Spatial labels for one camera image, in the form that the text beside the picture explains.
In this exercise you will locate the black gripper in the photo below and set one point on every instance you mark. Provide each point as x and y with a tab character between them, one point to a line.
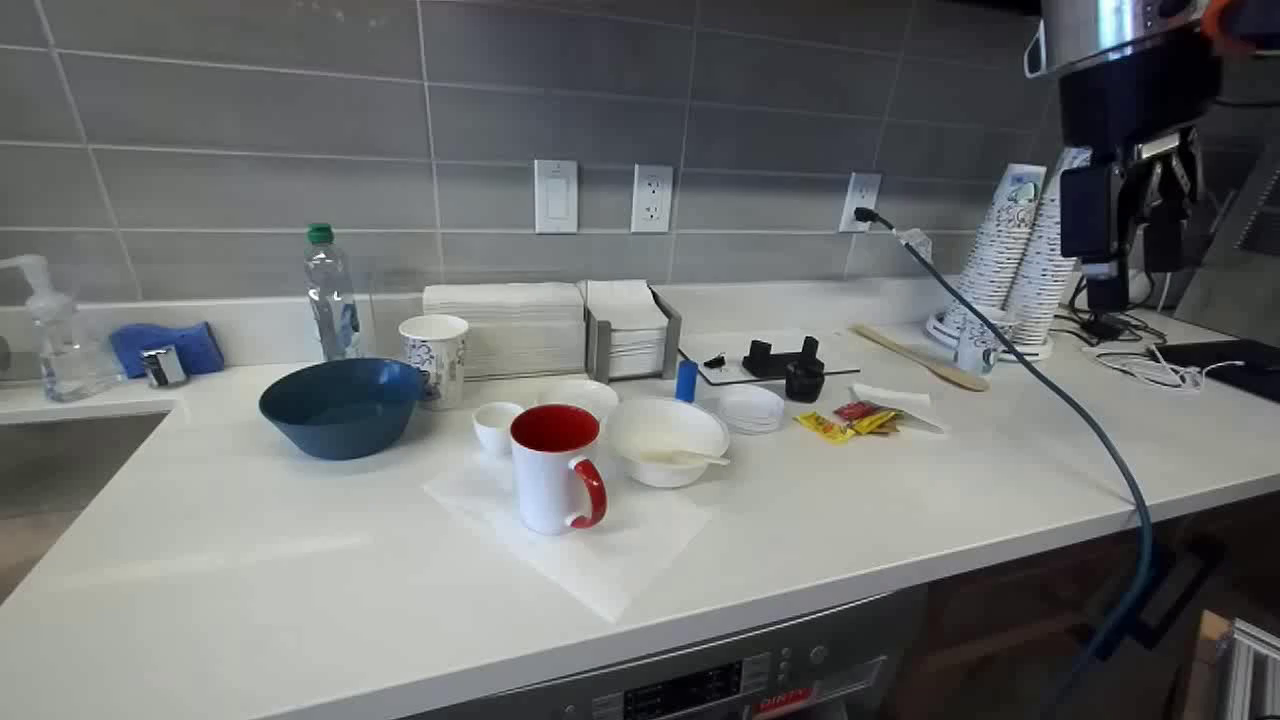
1142	103

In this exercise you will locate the printed paper cup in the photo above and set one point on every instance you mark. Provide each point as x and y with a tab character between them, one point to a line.
434	355
982	344

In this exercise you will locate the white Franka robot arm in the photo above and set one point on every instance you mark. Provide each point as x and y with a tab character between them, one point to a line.
1103	25

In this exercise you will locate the small white cup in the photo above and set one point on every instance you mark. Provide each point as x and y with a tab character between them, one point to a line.
494	426

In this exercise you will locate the white round tray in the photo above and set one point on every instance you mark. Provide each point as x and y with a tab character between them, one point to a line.
1032	349

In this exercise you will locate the black flat device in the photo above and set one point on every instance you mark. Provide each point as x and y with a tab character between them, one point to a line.
1241	367

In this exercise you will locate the wooden stir stick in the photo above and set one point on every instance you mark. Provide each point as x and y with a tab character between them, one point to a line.
923	358

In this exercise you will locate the white sachet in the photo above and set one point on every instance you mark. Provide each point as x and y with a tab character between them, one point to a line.
923	417
888	395

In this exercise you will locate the yellow packet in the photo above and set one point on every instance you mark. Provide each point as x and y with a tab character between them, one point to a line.
827	426
877	420

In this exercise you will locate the red packet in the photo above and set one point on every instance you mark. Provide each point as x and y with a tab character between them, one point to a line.
852	410

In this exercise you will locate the black clamp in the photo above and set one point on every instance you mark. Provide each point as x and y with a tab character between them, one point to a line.
762	358

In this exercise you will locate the white plastic lid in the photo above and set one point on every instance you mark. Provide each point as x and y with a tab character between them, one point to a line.
753	410

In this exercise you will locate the dark wooden cabinet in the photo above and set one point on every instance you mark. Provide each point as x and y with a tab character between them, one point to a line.
1013	624

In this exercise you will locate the small blue block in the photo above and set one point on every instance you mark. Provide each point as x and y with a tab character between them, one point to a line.
686	383

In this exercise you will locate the pale plastic spoon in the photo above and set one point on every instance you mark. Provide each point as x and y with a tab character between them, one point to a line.
686	456

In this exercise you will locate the white bowl with cream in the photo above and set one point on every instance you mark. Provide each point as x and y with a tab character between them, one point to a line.
665	432

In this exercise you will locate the metal napkin holder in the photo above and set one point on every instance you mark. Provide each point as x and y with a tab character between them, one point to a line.
626	332

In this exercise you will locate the steel dishwasher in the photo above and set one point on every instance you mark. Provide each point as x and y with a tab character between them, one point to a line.
746	680

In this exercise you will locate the white paper napkin sheet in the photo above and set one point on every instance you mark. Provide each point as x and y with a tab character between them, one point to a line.
613	561

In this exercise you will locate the red and white mug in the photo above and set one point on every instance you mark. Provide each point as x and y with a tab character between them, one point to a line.
544	482

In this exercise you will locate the green capped water bottle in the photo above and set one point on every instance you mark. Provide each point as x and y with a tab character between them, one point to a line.
330	300

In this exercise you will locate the dark blue bowl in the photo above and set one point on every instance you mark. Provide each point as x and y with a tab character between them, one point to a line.
340	414

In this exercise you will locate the blue sponge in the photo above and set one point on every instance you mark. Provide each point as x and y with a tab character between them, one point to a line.
185	344

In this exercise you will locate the small black white box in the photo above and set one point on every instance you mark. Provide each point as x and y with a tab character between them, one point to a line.
163	367

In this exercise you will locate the clear soap dispenser bottle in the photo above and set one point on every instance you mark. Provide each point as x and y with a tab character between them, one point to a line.
66	349

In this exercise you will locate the white wall outlet with plug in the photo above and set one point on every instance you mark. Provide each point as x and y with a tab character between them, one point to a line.
860	188

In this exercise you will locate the light wooden frame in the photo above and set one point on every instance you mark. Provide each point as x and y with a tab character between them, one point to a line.
1241	665

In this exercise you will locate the white light switch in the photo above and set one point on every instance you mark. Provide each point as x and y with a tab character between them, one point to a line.
556	198

